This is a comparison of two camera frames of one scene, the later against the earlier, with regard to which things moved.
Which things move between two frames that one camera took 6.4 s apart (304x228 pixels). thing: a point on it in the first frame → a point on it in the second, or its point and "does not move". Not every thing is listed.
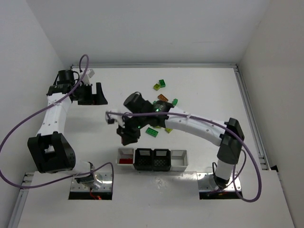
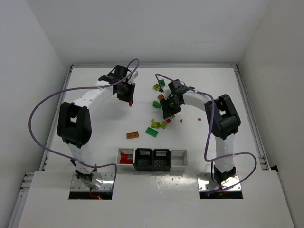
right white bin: (178, 160) does not move
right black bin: (161, 159) does not move
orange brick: (162, 98) does not move
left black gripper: (90, 94) → (127, 92)
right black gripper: (128, 133) → (170, 108)
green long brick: (151, 132) does not move
